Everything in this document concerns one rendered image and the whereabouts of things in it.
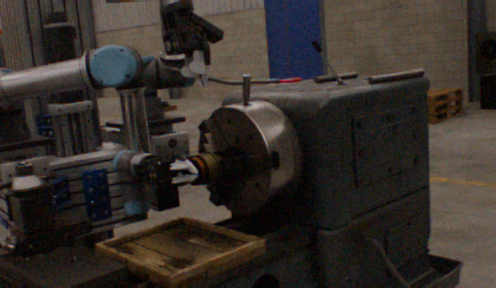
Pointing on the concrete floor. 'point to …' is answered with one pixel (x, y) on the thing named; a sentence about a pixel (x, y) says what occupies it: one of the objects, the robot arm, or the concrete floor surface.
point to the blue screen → (295, 38)
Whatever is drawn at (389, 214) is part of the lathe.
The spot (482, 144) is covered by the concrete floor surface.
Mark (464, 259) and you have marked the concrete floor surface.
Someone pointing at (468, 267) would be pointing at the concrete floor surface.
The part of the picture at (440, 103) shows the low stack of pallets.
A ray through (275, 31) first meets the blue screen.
